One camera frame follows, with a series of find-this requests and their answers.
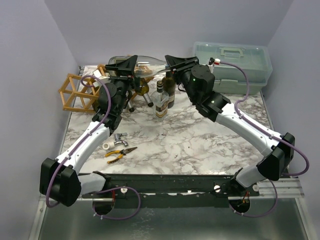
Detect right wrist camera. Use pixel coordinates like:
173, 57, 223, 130
208, 57, 221, 69

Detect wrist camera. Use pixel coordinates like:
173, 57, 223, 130
208, 57, 221, 69
93, 69, 110, 83

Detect green bottle beige label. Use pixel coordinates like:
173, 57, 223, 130
135, 81, 154, 108

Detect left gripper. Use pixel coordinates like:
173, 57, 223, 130
104, 55, 141, 113

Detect green bottle brown label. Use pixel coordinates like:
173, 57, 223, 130
126, 99, 135, 113

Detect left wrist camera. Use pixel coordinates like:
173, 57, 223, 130
93, 69, 110, 83

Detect chrome tap fitting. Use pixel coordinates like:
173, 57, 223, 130
113, 132, 129, 147

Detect translucent plastic toolbox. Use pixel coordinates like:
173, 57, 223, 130
193, 41, 273, 95

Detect clear glass carafe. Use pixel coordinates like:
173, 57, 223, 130
107, 54, 173, 78

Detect wooden wine rack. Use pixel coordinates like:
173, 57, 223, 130
58, 64, 154, 114

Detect clear square liquor bottle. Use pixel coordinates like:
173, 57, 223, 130
151, 80, 169, 121

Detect tall green wine bottle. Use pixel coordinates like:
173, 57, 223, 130
162, 71, 176, 109

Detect white tape roll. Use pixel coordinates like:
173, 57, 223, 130
102, 141, 115, 151

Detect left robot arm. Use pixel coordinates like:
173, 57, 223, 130
39, 55, 140, 208

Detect yellow handled pliers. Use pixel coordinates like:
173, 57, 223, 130
105, 147, 137, 164

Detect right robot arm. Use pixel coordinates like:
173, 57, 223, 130
165, 55, 295, 196

